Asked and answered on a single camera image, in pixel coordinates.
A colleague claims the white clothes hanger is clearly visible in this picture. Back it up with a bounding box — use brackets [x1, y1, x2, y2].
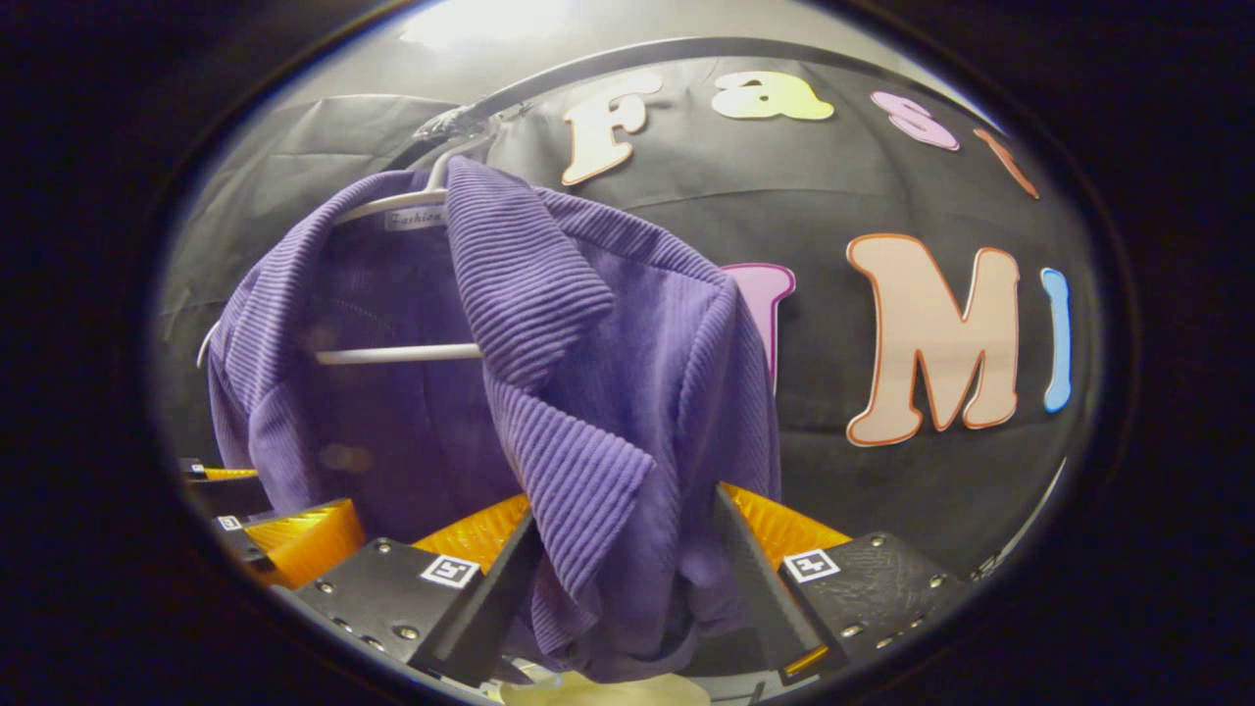
[196, 103, 506, 370]

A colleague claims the black clothes rack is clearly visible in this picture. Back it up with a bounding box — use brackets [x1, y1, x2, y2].
[377, 37, 1070, 584]

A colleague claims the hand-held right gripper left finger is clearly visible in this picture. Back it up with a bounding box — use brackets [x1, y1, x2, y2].
[292, 492, 542, 689]

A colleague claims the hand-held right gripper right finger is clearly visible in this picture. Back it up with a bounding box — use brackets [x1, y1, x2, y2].
[713, 480, 972, 687]

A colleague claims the purple corduroy jacket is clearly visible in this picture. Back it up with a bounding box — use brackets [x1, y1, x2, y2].
[201, 155, 783, 684]

